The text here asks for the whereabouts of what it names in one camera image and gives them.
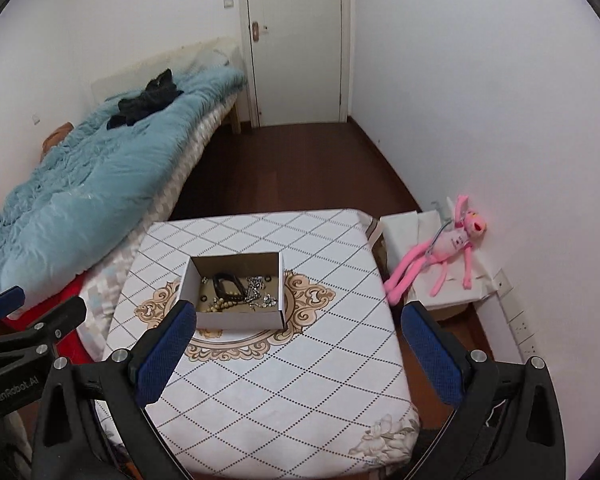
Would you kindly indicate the red blanket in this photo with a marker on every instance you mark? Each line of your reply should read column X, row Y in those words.
column 80, row 345

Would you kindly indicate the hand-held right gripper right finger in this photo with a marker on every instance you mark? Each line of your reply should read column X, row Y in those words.
column 430, row 350

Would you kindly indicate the white power strip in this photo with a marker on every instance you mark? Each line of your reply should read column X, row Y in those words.
column 522, row 330

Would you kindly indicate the white cardboard box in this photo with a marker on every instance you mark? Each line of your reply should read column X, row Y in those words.
column 240, row 320

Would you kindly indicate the checked bed mattress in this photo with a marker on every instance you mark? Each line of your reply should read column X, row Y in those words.
column 110, row 280

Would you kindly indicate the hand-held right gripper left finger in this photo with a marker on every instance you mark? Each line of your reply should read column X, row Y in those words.
column 165, row 350

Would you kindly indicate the white patterned table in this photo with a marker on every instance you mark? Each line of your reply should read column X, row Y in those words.
column 305, row 385

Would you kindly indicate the light blue quilt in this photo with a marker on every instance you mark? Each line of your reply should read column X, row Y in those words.
column 90, row 195

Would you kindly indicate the white door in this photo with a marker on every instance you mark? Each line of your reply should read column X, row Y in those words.
column 295, row 50

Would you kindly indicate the black clothes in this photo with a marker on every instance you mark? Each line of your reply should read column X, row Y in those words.
column 145, row 102

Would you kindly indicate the black smartwatch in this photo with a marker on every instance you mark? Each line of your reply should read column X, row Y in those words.
column 225, row 285

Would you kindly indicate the brown pillow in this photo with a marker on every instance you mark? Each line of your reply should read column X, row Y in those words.
column 57, row 137

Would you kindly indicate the pink plush toy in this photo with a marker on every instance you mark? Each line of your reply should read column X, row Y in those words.
column 452, row 242

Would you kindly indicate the white cloth covered box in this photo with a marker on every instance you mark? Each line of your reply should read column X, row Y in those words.
column 405, row 232

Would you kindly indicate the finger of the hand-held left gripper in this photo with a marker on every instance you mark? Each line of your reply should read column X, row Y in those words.
column 40, row 340
column 0, row 305

